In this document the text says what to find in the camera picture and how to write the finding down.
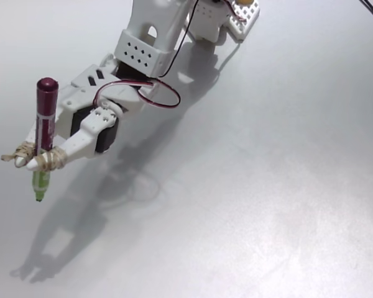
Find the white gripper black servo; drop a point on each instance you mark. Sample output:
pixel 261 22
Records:
pixel 87 130

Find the green and purple marker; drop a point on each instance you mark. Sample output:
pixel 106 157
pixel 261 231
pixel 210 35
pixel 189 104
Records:
pixel 46 102

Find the tan rubber band wrap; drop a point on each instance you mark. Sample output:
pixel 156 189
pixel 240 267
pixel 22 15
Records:
pixel 53 158
pixel 23 151

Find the yellow round knob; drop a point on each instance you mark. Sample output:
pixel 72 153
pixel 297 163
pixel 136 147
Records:
pixel 246 1

